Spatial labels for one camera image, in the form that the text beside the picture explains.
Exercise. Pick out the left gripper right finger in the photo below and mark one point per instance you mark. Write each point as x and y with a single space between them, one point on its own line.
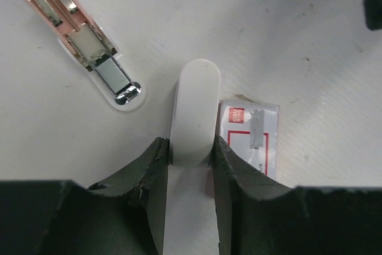
258 215

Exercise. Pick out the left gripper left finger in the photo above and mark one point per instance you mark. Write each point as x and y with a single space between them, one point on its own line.
121 214

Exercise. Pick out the red white staple box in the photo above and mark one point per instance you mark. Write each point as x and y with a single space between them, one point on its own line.
251 130

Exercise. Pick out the white stapler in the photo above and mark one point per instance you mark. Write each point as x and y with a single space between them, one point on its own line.
195 113

